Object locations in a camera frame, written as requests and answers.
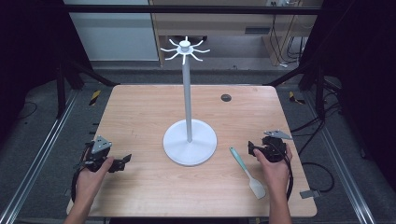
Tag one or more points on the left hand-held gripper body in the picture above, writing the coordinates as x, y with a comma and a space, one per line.
100, 144

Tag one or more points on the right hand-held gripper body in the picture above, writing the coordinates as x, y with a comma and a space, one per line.
274, 151

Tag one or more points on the white hook stand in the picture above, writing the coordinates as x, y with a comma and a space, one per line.
187, 93

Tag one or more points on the person's right hand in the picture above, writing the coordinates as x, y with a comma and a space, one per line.
277, 177

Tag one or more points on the person's left hand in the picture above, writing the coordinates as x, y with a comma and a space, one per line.
88, 183

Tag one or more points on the yellow black striped tape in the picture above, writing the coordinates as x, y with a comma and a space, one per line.
95, 97
294, 98

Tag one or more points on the dark table grommet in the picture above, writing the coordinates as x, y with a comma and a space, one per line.
226, 97

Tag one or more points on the black metal stand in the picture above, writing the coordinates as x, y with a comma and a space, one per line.
61, 90
319, 93

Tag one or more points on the white cabinet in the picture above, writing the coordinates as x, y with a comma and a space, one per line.
115, 34

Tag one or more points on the black curtain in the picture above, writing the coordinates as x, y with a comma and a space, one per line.
28, 56
364, 77

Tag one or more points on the wooden background desk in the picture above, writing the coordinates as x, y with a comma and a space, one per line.
224, 23

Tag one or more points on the grey metal bracket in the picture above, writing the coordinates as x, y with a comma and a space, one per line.
309, 194

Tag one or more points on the aluminium floor rail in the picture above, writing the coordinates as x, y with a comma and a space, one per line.
342, 169
37, 155

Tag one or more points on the black frame crossbar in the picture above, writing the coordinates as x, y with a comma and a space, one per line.
186, 9

